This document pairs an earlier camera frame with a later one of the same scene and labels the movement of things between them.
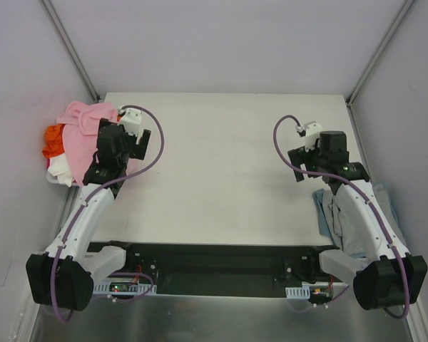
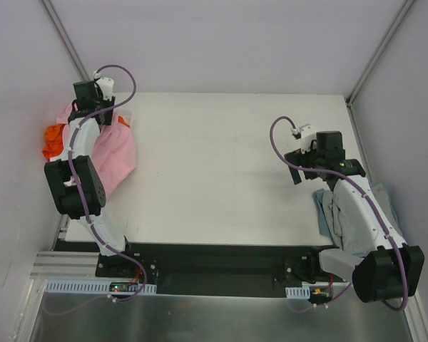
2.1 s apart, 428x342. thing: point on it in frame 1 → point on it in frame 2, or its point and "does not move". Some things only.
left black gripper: x=138 y=146 → x=105 y=116
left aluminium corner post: x=48 y=6 does not move
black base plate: x=227 y=270 does not move
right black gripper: x=303 y=161 does not move
